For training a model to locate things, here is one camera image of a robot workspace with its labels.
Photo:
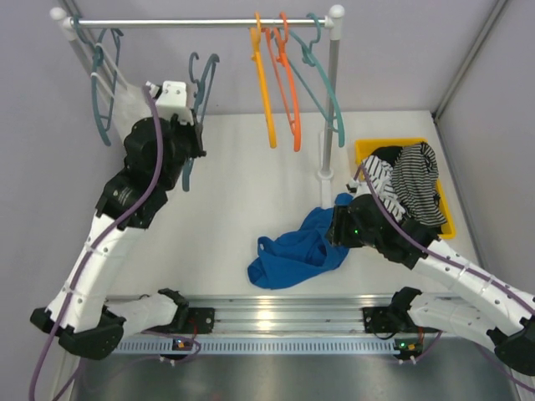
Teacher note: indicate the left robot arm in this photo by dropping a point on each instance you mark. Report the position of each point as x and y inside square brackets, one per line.
[156, 152]

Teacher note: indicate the corner metal profile right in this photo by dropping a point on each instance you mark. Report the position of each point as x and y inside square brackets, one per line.
[483, 34]

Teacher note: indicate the silver clothes rack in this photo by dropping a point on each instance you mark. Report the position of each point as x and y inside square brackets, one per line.
[332, 23]

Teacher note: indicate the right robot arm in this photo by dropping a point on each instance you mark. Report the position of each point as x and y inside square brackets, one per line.
[421, 250]

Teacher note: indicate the teal hanger right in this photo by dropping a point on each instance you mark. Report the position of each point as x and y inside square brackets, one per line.
[326, 92]

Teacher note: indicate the blue tank top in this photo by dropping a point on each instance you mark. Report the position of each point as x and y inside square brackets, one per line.
[296, 256]

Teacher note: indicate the white garment on hanger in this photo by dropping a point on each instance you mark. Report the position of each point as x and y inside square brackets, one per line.
[130, 107]

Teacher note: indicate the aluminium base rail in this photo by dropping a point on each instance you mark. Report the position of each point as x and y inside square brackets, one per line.
[292, 326]

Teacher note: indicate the corner metal profile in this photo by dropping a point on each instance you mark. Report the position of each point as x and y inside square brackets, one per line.
[483, 34]
[76, 316]

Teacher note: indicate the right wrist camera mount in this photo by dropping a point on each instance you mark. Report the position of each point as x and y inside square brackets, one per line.
[355, 184]

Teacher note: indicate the orange hanger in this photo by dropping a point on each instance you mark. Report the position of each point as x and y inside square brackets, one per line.
[276, 46]

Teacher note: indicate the corner metal profile left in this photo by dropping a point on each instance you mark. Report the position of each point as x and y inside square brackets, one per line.
[76, 316]

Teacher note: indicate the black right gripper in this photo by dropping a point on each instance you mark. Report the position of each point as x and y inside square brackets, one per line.
[337, 233]

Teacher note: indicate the black garment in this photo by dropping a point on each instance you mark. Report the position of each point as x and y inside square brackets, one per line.
[389, 154]

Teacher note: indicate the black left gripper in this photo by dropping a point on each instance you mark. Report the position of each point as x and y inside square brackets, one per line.
[194, 139]

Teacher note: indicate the yellow hanger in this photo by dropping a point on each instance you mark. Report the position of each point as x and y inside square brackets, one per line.
[255, 36]

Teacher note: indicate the teal hanger with garment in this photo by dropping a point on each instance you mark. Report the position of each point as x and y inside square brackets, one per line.
[103, 75]

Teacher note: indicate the dark blue-grey hanger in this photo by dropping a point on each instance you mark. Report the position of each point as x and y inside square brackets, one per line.
[203, 88]

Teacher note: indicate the yellow plastic bin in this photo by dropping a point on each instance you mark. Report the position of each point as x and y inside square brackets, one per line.
[366, 147]

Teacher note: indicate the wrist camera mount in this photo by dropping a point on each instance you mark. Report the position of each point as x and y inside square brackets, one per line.
[355, 184]
[171, 99]

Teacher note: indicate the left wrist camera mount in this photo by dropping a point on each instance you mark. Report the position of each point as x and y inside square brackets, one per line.
[171, 99]

